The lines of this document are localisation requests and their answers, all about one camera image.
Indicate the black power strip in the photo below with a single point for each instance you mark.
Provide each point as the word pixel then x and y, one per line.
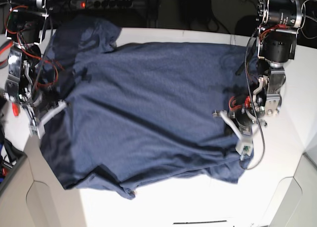
pixel 101 4

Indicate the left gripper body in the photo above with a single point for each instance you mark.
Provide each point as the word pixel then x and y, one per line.
pixel 241 111

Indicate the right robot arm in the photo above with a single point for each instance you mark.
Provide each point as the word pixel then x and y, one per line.
pixel 32 75

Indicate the black bag with items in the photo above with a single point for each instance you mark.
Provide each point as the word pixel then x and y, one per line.
pixel 11 158

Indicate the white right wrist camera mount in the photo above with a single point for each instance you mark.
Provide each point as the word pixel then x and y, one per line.
pixel 37 125

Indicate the red grey pliers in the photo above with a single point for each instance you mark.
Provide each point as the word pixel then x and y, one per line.
pixel 4 52

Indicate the black thin rod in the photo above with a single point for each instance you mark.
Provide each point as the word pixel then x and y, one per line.
pixel 207 222

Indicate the blue t-shirt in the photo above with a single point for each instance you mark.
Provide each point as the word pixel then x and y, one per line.
pixel 139 113

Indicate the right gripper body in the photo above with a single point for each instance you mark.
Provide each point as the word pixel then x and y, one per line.
pixel 42 100

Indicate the red handled screwdriver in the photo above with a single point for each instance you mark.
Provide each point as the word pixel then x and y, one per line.
pixel 15 109

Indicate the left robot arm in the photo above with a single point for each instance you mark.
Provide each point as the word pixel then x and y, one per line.
pixel 271 46

